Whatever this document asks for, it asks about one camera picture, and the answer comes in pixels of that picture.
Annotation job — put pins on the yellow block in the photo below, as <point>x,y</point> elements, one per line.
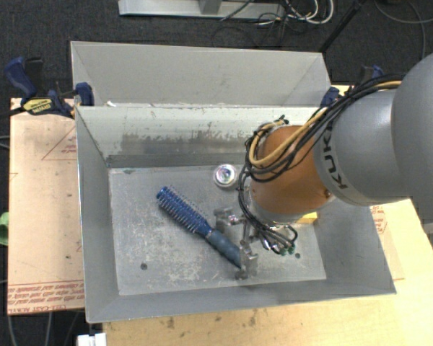
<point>307,217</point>

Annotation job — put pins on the blue hairbrush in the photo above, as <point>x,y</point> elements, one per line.
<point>187,211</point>

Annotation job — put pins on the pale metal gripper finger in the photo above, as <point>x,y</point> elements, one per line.
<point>223,217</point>
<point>249,261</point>

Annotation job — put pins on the brown cardboard board, red print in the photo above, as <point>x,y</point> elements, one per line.
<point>43,207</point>

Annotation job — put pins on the clear round glass thing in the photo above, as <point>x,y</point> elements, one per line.
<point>224,175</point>

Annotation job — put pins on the grey metal bin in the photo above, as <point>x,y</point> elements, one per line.
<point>173,251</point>

